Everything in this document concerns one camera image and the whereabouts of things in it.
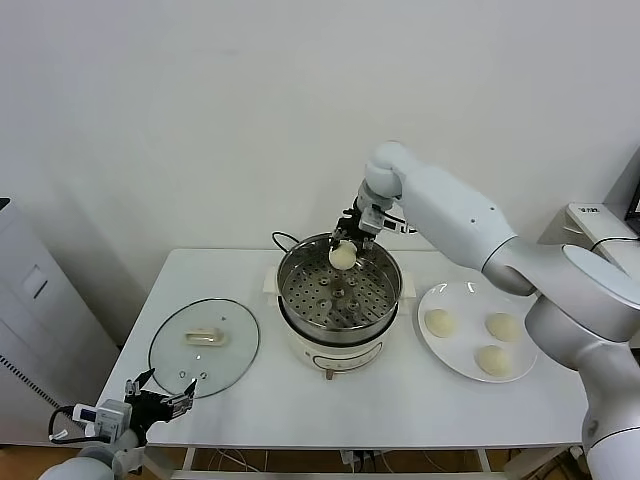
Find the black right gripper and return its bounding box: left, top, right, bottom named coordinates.
left=331, top=197, right=377, bottom=252

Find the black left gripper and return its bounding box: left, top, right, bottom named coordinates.
left=124, top=368, right=200, bottom=426

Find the white steamed baozi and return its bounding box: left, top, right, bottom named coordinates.
left=424, top=308, right=459, bottom=339
left=484, top=312, right=522, bottom=344
left=474, top=344, right=517, bottom=377
left=328, top=240, right=358, bottom=272

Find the glass lid with cream handle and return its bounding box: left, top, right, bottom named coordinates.
left=148, top=298, right=262, bottom=400

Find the stainless steel steamer basket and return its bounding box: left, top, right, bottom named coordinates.
left=276, top=232, right=403, bottom=341

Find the cream electric cooker base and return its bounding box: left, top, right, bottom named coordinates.
left=263, top=267, right=417, bottom=381

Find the white cabinet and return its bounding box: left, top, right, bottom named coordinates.
left=0, top=197, right=121, bottom=446

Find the white round plate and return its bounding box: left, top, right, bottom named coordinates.
left=417, top=280, right=540, bottom=384

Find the laptop computer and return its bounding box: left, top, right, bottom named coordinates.
left=602, top=147, right=640, bottom=224

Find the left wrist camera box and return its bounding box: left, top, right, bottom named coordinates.
left=72, top=398, right=134, bottom=441

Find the white table frame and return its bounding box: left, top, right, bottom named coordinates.
left=142, top=444, right=571, bottom=480

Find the black cooker power cord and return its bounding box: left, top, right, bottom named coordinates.
left=271, top=230, right=304, bottom=254

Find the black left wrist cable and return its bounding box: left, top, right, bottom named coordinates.
left=48, top=405, right=77, bottom=445

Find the black cable with adapter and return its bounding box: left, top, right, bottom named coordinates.
left=588, top=235, right=629, bottom=252

